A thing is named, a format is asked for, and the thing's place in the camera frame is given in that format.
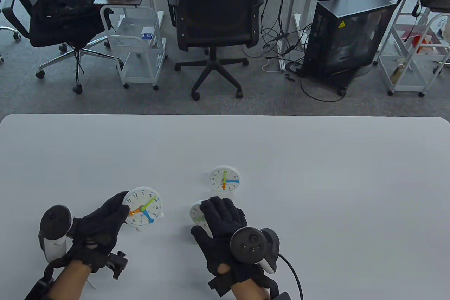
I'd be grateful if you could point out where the person's right hand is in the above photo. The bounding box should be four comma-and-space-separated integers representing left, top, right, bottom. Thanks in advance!
191, 196, 278, 292

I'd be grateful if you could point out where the white teaching clock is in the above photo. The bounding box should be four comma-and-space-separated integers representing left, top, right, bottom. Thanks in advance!
209, 166, 242, 192
190, 200, 211, 232
123, 187, 165, 232

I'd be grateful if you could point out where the black office chair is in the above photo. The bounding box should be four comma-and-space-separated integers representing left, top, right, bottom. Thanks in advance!
164, 0, 269, 101

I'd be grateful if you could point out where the black floor cable bundle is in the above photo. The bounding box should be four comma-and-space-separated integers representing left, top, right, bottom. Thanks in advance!
243, 0, 352, 103

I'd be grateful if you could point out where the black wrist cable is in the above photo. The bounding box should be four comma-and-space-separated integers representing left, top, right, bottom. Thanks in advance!
278, 253, 303, 300

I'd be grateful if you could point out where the person's right forearm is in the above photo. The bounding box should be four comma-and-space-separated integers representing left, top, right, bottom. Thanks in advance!
230, 277, 271, 300

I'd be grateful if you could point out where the black and white hand controller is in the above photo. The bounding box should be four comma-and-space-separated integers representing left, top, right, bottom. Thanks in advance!
38, 204, 75, 263
230, 227, 281, 274

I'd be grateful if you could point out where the black computer tower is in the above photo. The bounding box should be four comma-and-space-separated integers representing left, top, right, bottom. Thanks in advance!
302, 0, 398, 89

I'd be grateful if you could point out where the yellowish bottle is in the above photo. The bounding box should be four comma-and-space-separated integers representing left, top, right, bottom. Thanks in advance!
390, 59, 410, 84

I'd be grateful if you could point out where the white mesh rolling cart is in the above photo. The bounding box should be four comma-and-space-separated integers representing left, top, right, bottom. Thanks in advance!
100, 5, 168, 90

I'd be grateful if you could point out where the person's left hand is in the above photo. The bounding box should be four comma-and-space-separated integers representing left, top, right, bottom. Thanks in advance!
65, 191, 130, 273

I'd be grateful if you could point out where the dark side table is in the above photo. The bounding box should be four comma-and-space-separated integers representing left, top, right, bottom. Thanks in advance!
93, 0, 165, 28

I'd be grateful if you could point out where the person's left forearm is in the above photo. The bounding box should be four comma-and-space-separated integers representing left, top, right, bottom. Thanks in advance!
47, 261, 92, 300

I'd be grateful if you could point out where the black bag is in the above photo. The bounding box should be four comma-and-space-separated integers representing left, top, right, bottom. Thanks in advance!
29, 0, 106, 47

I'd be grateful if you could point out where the chair base with casters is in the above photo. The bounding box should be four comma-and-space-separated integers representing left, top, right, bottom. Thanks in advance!
0, 26, 22, 64

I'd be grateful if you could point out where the black wrist camera rig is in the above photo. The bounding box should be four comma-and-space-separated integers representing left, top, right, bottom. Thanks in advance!
25, 251, 128, 300
207, 268, 292, 300

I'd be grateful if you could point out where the red box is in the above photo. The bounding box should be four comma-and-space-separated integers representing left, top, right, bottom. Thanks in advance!
401, 31, 440, 49

